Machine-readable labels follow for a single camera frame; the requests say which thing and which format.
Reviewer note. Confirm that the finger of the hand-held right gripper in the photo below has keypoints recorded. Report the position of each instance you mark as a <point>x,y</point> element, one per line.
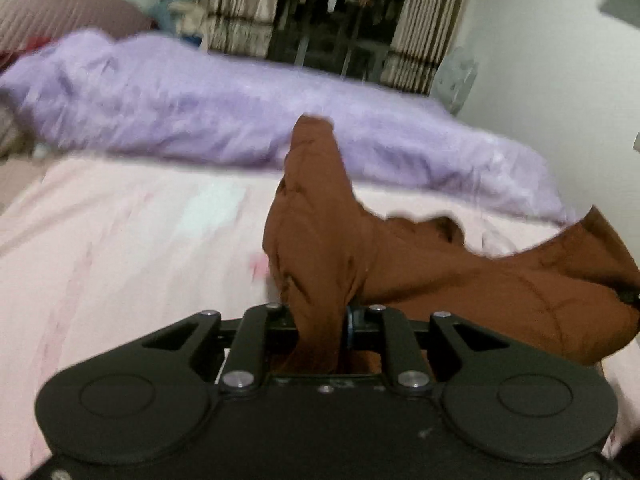
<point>632,297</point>

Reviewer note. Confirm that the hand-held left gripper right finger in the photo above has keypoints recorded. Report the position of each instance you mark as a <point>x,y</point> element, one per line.
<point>351,332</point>

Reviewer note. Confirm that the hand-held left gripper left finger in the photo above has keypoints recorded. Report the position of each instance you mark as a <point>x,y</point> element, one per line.
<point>272,320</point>

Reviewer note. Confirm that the brown padded jacket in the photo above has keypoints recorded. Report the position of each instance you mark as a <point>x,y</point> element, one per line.
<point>450,280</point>

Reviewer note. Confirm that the blue and white clothes pile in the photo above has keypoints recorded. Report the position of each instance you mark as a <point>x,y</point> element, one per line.
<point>175,15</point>

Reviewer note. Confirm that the rack of hanging clothes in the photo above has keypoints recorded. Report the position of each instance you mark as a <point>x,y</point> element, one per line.
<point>340,0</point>

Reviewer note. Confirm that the bed with pink sheet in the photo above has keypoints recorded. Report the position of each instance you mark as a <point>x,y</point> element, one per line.
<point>125,260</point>

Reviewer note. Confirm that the purple duvet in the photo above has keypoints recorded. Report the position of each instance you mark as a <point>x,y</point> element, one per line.
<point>200,105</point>

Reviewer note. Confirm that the fan in plastic cover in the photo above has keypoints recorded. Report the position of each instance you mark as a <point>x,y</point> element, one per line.
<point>455,80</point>

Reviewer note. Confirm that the padded mauve headboard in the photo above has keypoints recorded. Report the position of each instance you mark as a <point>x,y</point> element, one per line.
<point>65,15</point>

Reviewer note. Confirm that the wall switch plate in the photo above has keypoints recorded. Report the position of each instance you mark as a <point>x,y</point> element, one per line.
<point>637,142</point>

